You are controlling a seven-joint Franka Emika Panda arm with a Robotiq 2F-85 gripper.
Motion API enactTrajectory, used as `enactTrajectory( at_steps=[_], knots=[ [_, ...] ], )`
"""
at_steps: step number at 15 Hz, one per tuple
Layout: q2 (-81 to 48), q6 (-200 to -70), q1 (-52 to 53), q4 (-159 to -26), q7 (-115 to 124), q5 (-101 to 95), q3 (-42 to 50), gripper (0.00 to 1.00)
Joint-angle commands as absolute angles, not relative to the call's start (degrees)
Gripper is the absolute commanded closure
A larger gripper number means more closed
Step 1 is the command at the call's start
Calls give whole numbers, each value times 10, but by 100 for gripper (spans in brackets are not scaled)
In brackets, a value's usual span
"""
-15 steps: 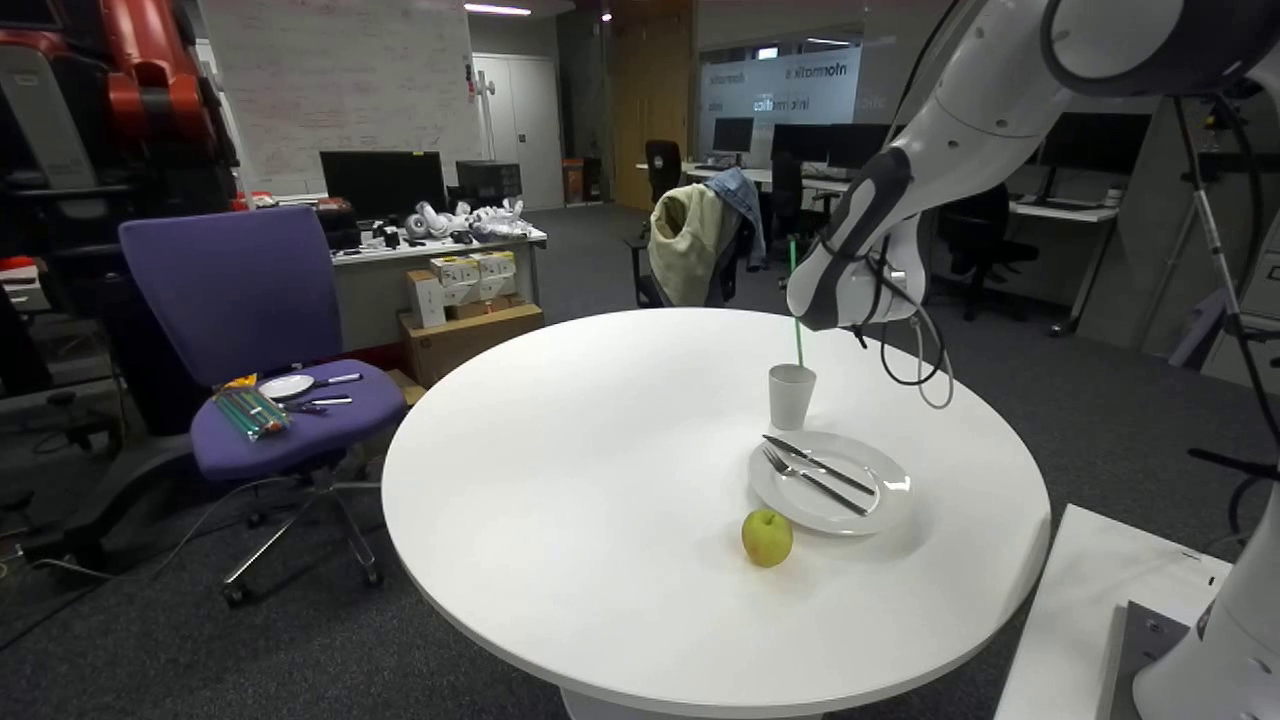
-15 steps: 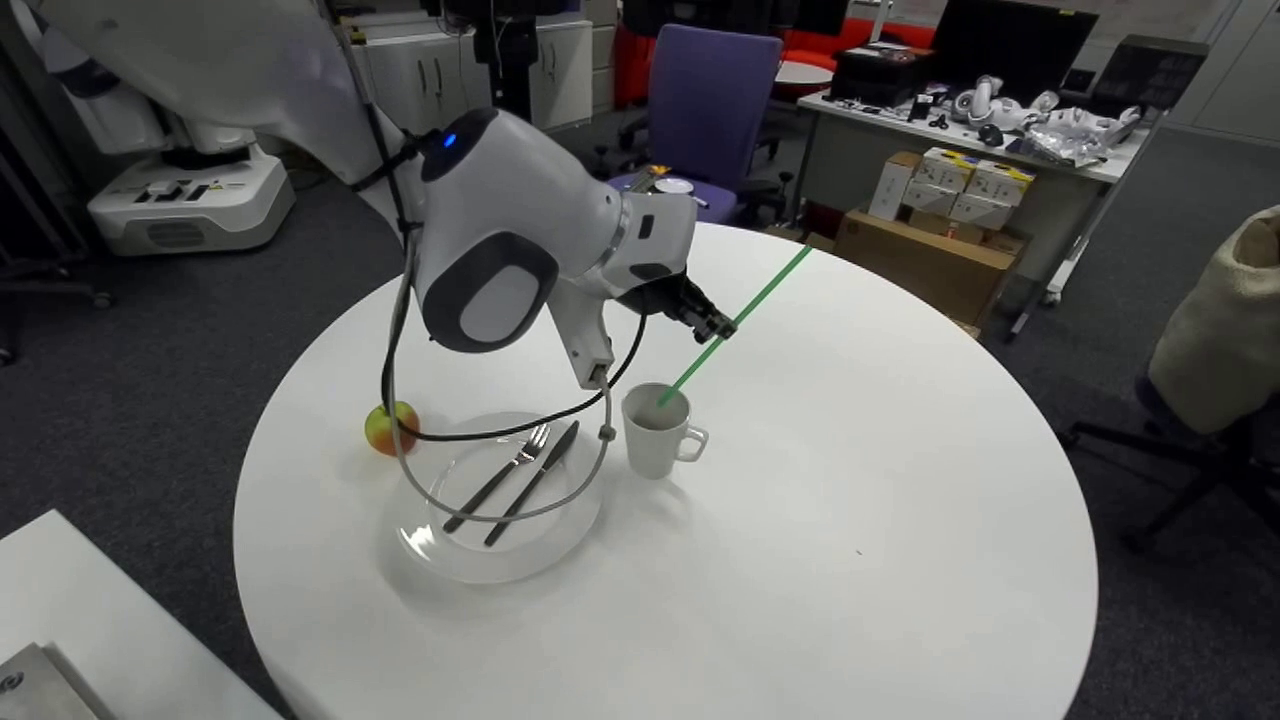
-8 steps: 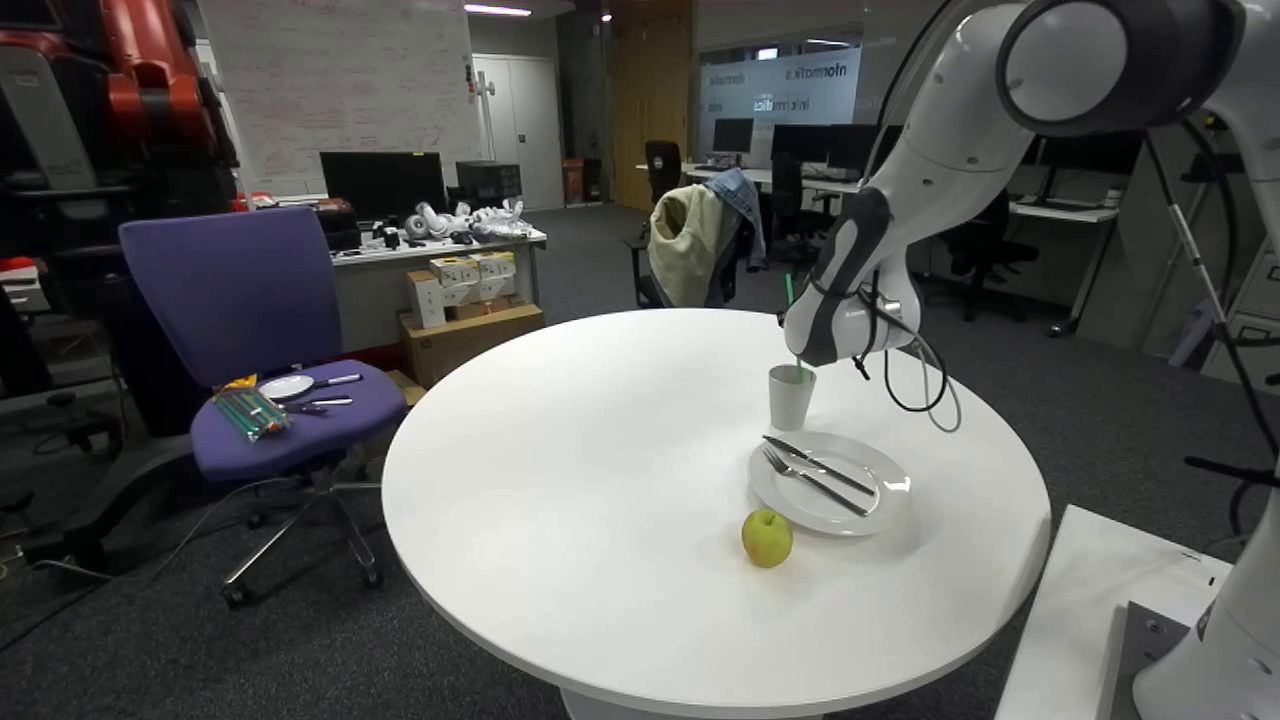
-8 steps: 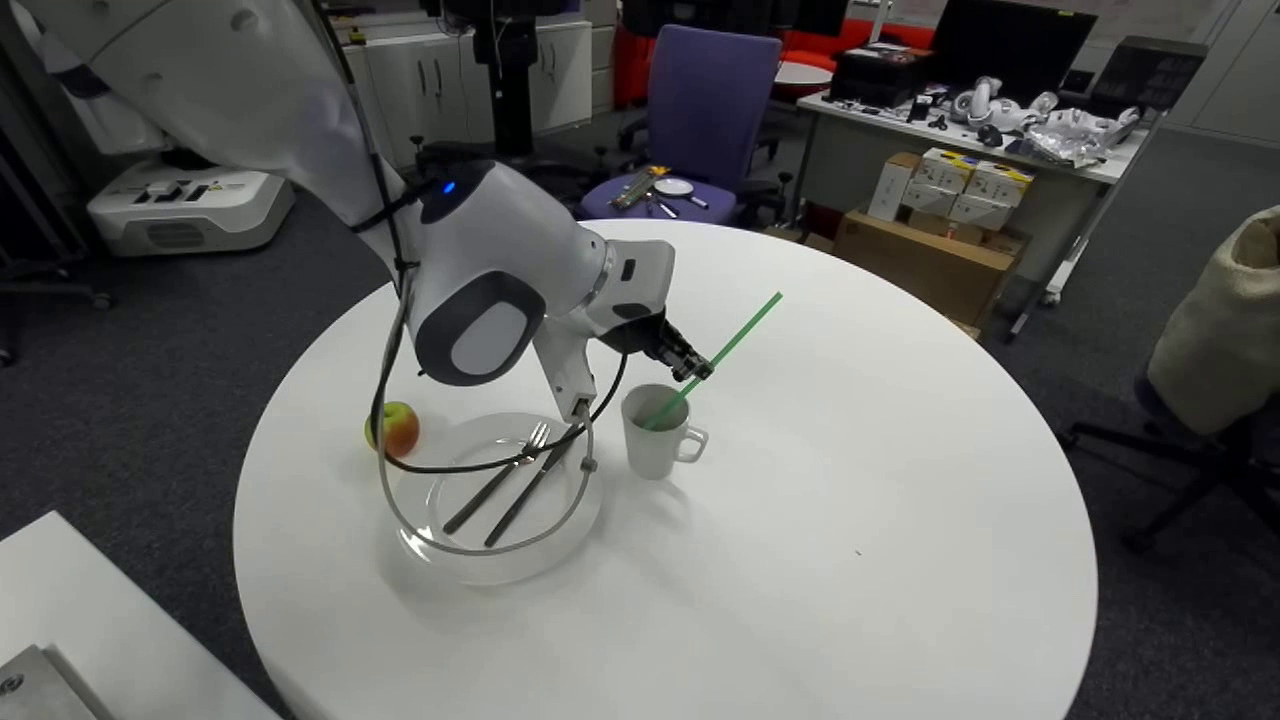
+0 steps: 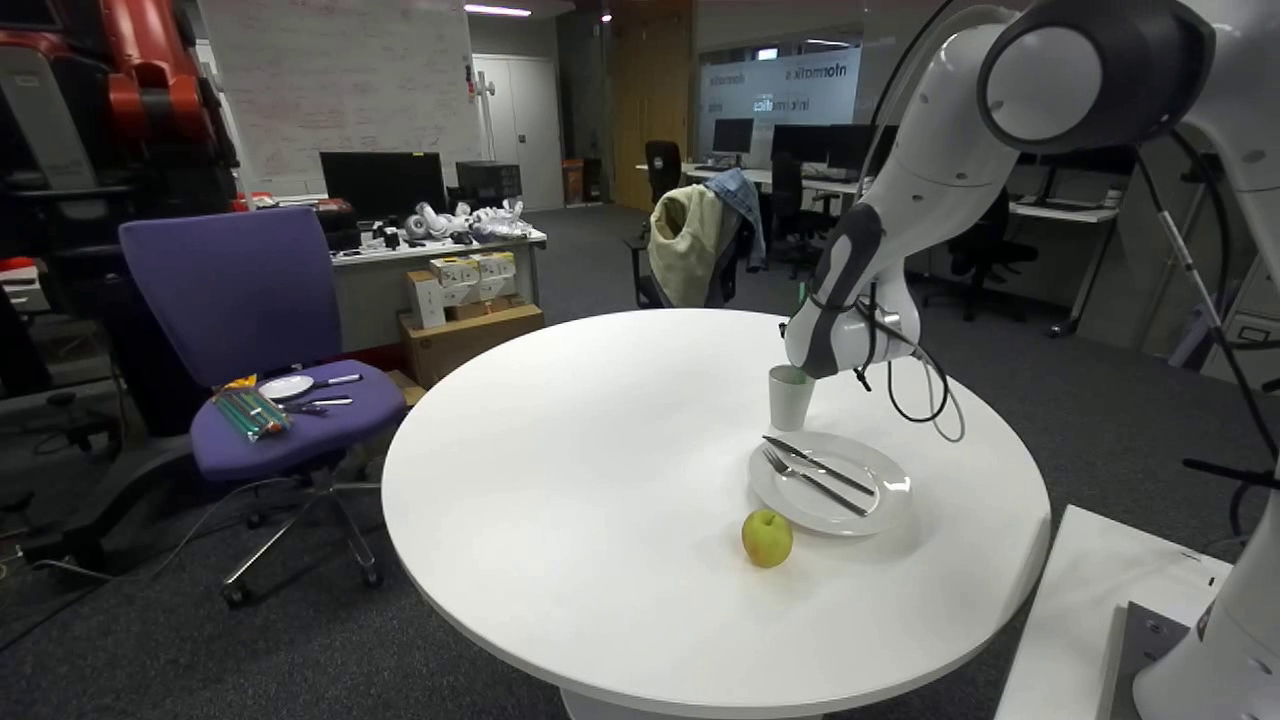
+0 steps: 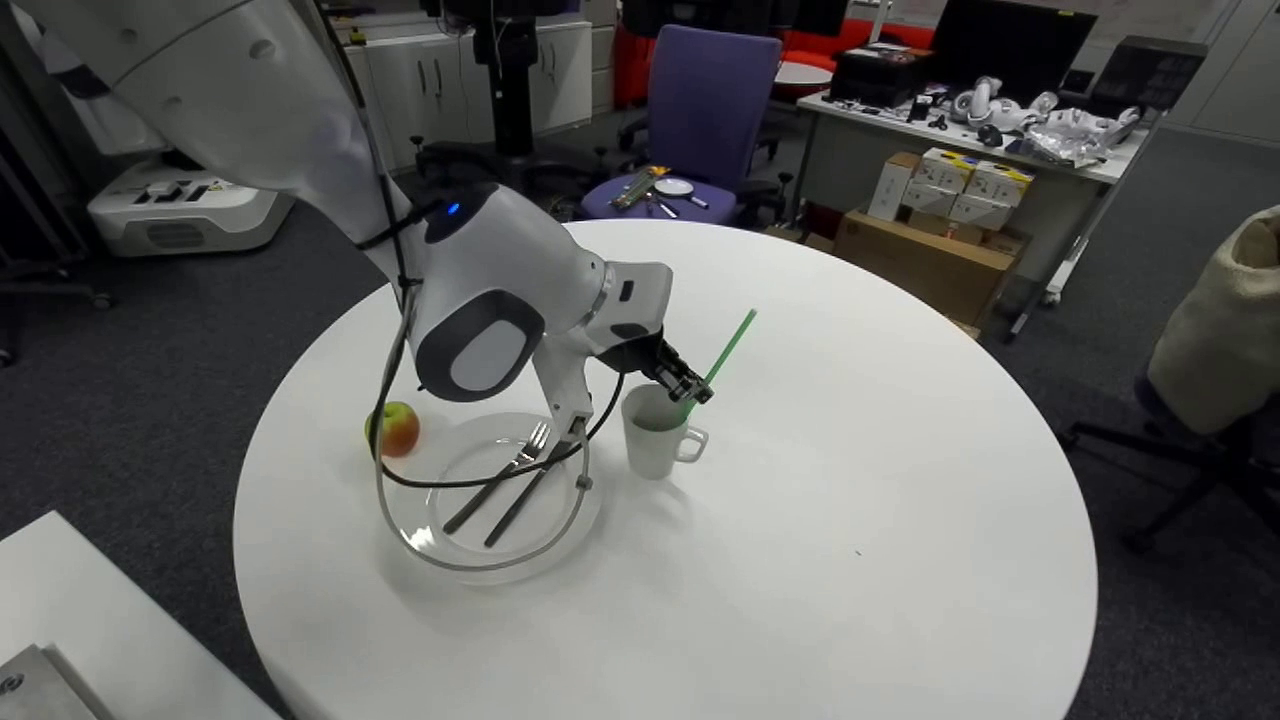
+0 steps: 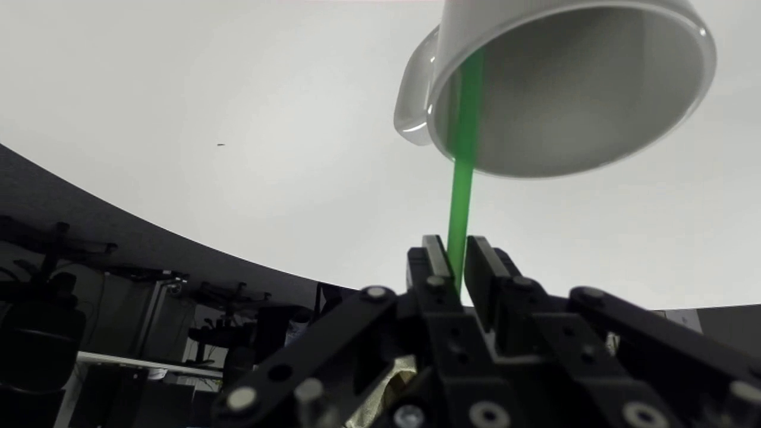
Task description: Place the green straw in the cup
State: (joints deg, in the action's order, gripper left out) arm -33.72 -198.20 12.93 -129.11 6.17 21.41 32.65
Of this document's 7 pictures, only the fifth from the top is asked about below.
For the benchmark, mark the ceiling light strip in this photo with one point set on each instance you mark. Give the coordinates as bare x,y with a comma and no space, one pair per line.
497,8

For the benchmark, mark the white bags pile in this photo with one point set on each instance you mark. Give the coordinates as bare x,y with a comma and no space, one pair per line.
467,281

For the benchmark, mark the grey mounting plate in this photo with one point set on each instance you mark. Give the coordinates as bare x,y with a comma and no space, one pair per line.
1144,647

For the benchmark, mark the purple office chair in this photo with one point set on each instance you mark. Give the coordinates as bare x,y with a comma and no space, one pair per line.
241,295

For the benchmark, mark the silver fork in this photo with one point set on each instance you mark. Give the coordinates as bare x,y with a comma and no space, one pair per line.
807,476

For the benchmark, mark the white desk with clutter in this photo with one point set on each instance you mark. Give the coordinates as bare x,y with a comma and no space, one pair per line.
386,303

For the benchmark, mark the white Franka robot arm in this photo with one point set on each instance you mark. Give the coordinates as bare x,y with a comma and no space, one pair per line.
932,160

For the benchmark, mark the small black monitor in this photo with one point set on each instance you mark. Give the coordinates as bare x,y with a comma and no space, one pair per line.
488,181

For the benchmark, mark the long white desk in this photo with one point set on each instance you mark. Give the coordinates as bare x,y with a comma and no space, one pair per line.
1065,211

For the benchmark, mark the red industrial robot arm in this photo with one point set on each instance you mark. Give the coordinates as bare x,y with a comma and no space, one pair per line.
147,80

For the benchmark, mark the white paper cup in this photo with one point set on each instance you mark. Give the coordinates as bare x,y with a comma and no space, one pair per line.
788,403

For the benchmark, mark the green striped straw pack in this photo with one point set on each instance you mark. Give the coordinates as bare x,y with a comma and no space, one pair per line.
248,413

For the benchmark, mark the cardboard box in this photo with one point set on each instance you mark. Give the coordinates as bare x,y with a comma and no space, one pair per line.
467,342

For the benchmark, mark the blue garment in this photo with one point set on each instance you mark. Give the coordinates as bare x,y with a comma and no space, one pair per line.
740,206

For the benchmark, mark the white round plate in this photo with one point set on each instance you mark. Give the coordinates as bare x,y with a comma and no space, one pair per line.
852,513

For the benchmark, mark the black chair under jacket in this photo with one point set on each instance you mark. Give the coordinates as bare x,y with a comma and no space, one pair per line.
647,281

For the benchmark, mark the beige jacket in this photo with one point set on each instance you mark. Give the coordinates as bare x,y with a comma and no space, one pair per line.
682,245

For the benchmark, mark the black wide desk monitor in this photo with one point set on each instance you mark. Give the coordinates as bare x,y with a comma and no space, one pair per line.
818,145

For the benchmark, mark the silver table knife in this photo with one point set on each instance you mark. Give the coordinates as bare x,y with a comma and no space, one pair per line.
821,465

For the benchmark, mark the green apple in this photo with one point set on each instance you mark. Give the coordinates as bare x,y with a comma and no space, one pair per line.
766,536

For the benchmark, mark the large black monitor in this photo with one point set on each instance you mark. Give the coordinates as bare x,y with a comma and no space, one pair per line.
381,181

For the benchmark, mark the white plastic clutter pile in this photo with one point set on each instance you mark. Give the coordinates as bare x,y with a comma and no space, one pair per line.
467,221

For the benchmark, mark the white robot base platform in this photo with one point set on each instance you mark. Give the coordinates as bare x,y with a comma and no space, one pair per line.
1093,612

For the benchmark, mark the small white dish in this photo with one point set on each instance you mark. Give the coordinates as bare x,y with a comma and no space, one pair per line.
286,384

